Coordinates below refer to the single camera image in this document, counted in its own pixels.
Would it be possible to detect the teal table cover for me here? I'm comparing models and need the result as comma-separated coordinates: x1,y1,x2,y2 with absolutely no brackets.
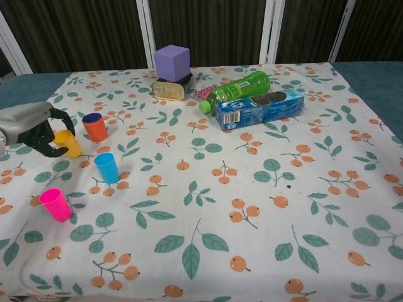
0,61,403,139

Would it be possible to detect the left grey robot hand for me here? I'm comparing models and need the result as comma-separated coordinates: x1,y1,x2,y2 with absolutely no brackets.
0,101,77,159

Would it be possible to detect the dark folding screen panel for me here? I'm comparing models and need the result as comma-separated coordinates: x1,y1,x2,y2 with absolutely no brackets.
0,0,156,76
329,0,403,64
266,0,351,64
135,0,278,69

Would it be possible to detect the green plastic bottle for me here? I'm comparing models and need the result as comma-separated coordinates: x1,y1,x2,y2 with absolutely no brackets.
198,70,272,114

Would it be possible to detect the floral tablecloth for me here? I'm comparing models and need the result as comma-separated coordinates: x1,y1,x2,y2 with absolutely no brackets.
0,62,403,302

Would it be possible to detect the pink plastic cup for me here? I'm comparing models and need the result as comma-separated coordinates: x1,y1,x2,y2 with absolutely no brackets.
39,187,74,223

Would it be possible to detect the blue cookie package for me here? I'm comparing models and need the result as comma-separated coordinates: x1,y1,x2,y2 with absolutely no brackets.
214,88,305,131

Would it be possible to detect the black and gold box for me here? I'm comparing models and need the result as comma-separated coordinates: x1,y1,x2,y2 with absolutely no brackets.
150,72,194,102

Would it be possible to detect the light blue plastic cup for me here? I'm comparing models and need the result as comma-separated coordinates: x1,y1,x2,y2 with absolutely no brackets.
94,152,121,184

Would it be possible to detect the yellow plastic cup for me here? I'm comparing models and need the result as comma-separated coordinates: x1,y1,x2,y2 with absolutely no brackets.
54,129,82,159

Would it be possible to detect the pink candy pouch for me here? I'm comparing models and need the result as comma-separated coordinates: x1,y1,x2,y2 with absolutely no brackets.
193,84,218,102

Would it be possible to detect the purple foam cube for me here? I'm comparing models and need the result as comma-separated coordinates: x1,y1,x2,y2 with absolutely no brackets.
154,45,191,84

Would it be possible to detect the orange plastic cup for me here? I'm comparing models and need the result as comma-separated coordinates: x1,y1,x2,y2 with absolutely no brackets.
81,113,109,143

